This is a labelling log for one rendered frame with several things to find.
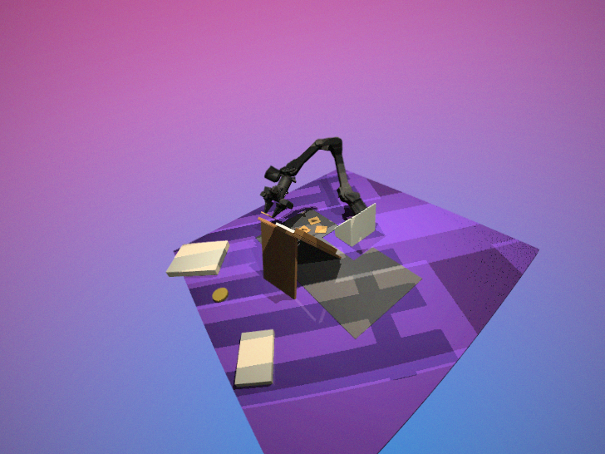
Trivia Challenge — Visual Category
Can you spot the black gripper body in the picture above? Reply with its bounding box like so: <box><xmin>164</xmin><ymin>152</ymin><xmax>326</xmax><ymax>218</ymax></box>
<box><xmin>260</xmin><ymin>184</ymin><xmax>293</xmax><ymax>210</ymax></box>

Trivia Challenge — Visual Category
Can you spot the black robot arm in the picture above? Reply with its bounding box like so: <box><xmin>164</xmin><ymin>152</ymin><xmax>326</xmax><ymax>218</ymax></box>
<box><xmin>263</xmin><ymin>137</ymin><xmax>368</xmax><ymax>216</ymax></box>

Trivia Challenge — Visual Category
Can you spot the yellow round disc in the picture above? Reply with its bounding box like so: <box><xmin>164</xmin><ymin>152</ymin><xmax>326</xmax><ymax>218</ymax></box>
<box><xmin>212</xmin><ymin>288</ymin><xmax>229</xmax><ymax>302</ymax></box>

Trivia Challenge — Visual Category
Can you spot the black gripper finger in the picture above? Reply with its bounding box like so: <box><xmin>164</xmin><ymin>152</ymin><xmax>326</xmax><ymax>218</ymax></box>
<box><xmin>263</xmin><ymin>198</ymin><xmax>274</xmax><ymax>214</ymax></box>
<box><xmin>272</xmin><ymin>203</ymin><xmax>287</xmax><ymax>218</ymax></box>

